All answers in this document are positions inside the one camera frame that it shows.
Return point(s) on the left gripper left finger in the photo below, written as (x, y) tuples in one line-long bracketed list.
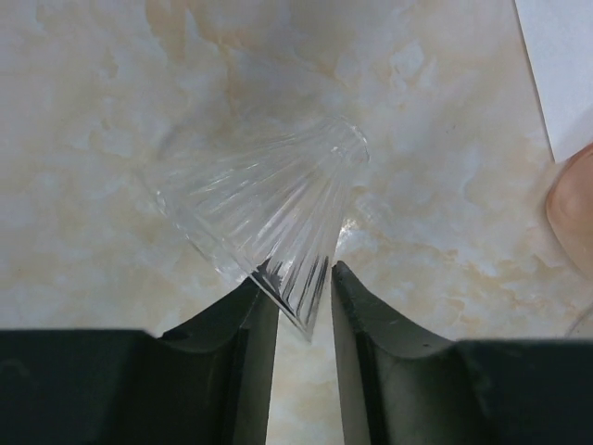
[(221, 381)]

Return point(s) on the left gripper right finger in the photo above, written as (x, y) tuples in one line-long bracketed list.
[(396, 379)]

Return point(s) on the pink liquid bottle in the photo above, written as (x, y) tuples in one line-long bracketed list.
[(569, 209)]

